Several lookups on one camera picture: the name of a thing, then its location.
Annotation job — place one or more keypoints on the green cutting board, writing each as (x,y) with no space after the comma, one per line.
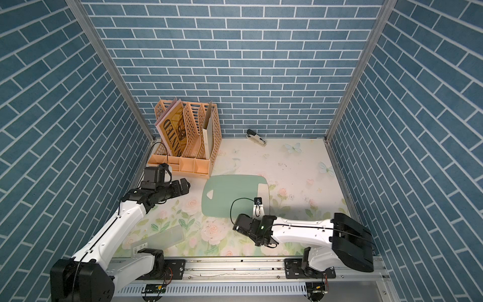
(227,196)

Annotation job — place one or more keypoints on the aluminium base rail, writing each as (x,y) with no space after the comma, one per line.
(245,277)

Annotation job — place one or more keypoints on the aluminium corner post left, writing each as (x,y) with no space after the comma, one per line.
(94,38)

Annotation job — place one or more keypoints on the aluminium corner post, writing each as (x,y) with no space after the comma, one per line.
(94,38)
(370,45)

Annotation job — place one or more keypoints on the aluminium corner post right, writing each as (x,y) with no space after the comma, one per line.
(370,45)

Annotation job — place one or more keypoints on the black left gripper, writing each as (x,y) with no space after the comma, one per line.
(177,190)

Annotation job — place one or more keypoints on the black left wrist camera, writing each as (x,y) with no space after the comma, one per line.
(156,176)

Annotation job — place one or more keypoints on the peach plastic file organizer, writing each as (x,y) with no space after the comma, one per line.
(192,162)

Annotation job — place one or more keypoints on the brown printed magazine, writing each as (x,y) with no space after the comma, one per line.
(172,130)

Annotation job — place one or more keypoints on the floral table mat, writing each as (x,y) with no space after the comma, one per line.
(302,186)

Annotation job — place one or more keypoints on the cream white cleaver knife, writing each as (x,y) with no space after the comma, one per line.
(263,193)

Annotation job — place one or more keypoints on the white folder in organizer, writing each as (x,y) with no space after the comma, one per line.
(208,131)

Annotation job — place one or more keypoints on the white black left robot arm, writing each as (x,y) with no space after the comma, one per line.
(109,241)

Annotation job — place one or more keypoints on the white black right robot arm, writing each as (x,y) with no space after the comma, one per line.
(339,241)

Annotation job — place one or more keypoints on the white black stapler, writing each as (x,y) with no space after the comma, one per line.
(254,137)

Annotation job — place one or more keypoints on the clear plastic box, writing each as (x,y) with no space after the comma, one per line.
(160,241)

